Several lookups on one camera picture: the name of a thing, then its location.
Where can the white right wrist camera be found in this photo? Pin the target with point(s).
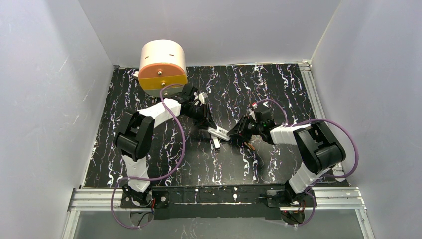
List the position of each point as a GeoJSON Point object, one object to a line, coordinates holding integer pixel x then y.
{"type": "Point", "coordinates": [254, 113]}

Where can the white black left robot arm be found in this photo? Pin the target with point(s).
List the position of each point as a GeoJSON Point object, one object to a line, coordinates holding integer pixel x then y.
{"type": "Point", "coordinates": [134, 136]}

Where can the cylindrical drawer box orange front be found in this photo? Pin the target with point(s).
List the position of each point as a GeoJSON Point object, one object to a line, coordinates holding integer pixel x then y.
{"type": "Point", "coordinates": [162, 63]}

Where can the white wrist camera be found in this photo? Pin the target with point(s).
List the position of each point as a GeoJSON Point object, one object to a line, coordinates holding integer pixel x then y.
{"type": "Point", "coordinates": [200, 99]}
{"type": "Point", "coordinates": [254, 113]}

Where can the white remote control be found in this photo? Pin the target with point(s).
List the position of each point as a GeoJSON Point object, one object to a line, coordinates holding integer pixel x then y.
{"type": "Point", "coordinates": [218, 133]}

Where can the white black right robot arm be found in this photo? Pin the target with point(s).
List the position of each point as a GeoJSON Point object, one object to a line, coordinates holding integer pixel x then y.
{"type": "Point", "coordinates": [319, 149]}

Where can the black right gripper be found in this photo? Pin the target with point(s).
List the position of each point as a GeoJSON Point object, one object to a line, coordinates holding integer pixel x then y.
{"type": "Point", "coordinates": [242, 128]}

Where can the long white rectangular block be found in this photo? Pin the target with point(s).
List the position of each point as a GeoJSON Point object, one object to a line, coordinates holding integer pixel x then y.
{"type": "Point", "coordinates": [216, 144]}

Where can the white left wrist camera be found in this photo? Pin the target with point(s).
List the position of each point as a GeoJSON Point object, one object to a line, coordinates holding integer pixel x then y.
{"type": "Point", "coordinates": [200, 99]}

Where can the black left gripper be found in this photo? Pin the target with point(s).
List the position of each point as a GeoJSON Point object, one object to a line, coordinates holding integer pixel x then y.
{"type": "Point", "coordinates": [203, 114]}

